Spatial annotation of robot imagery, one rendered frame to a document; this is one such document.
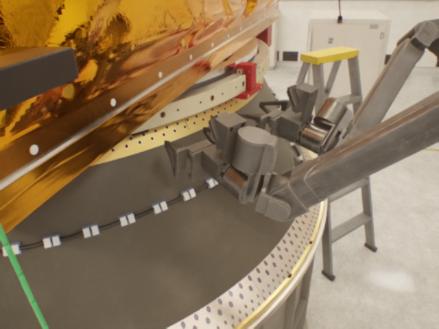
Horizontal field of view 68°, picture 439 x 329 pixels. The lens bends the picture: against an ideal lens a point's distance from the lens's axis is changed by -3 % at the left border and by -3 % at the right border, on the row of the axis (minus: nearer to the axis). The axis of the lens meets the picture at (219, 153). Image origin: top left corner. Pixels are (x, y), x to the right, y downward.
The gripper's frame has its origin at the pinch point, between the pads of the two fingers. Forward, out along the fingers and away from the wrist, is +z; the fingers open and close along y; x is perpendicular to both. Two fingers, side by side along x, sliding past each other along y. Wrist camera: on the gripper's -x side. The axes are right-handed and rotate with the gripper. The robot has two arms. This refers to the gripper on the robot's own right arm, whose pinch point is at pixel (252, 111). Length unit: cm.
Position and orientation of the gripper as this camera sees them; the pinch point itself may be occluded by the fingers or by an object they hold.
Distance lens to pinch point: 82.8
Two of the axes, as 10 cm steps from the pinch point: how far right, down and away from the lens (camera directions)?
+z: -7.8, -4.2, 4.8
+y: -6.2, 3.8, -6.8
